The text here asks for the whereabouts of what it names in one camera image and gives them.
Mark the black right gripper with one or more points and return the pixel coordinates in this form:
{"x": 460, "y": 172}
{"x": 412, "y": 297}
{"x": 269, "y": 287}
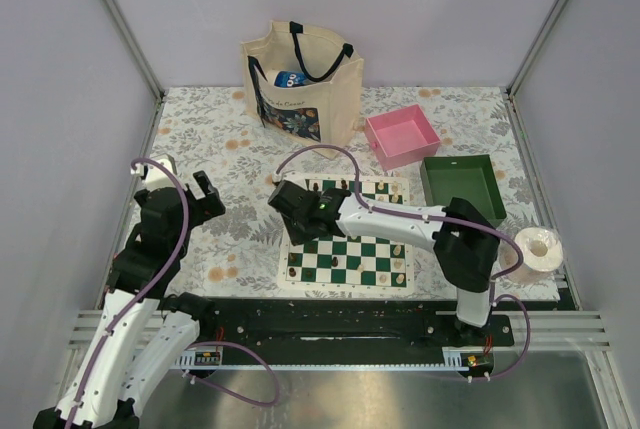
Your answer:
{"x": 295, "y": 237}

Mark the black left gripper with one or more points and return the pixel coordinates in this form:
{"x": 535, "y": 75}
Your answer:
{"x": 208, "y": 206}

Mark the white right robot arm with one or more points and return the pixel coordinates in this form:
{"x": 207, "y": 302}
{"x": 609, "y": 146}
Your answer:
{"x": 464, "y": 243}

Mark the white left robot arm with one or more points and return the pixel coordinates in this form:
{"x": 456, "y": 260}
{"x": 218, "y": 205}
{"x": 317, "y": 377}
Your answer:
{"x": 141, "y": 332}

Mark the green white chess board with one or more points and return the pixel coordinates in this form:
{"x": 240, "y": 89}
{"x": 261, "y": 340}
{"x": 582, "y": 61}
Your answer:
{"x": 334, "y": 260}

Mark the floral table cloth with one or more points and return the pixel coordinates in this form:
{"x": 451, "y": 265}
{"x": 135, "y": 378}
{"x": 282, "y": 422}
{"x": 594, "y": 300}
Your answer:
{"x": 208, "y": 129}

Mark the pink plastic box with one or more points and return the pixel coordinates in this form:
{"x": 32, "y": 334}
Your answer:
{"x": 401, "y": 137}

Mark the beige canvas tote bag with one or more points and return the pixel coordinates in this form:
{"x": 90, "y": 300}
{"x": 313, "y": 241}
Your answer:
{"x": 326, "y": 110}

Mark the blue white bottle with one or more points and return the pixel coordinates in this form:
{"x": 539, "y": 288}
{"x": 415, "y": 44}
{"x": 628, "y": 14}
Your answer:
{"x": 290, "y": 79}

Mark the green plastic box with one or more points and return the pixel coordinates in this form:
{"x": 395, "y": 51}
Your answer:
{"x": 467, "y": 177}

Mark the white toilet paper roll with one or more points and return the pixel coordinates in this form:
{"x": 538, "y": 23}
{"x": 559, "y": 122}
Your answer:
{"x": 542, "y": 252}

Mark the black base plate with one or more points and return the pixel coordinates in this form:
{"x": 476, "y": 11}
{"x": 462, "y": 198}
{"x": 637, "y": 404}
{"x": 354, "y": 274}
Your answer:
{"x": 350, "y": 332}

